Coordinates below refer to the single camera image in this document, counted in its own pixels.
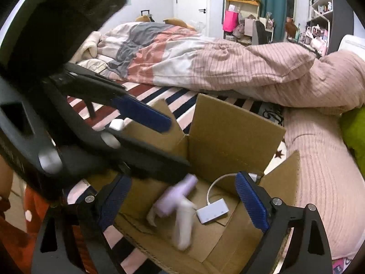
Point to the black desk chair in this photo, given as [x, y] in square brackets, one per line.
[259, 32]

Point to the brown plush toy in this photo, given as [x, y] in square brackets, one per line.
[144, 19]
[176, 22]

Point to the white cushion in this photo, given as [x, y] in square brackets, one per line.
[352, 45]

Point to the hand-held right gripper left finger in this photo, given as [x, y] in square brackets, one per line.
[114, 205]

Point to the brown plush bear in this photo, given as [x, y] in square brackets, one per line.
[290, 28]

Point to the cream fleece blanket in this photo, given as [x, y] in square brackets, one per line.
[88, 48]

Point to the colour-block striped duvet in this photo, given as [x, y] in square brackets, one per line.
[199, 60]

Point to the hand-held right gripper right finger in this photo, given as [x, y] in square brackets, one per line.
[252, 205]

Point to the pink gift bag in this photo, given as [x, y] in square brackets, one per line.
[230, 21]

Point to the red dotted pants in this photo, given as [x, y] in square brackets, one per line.
[11, 234]

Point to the brown cardboard box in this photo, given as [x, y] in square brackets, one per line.
[228, 137]

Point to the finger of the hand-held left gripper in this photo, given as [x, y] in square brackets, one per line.
[142, 114]
[154, 162]

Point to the lilac hair dryer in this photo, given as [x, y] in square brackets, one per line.
[171, 202]

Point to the green pillow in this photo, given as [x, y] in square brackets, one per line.
[353, 131]

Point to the grey bookshelf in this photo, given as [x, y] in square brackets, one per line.
[342, 11]

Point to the pink ribbed blanket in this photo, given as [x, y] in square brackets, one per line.
[322, 177]

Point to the wooden desk hutch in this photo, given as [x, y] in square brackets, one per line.
[242, 2]

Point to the pink printed packet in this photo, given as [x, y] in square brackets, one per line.
[342, 265]

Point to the white earbuds case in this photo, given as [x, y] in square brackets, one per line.
[117, 125]

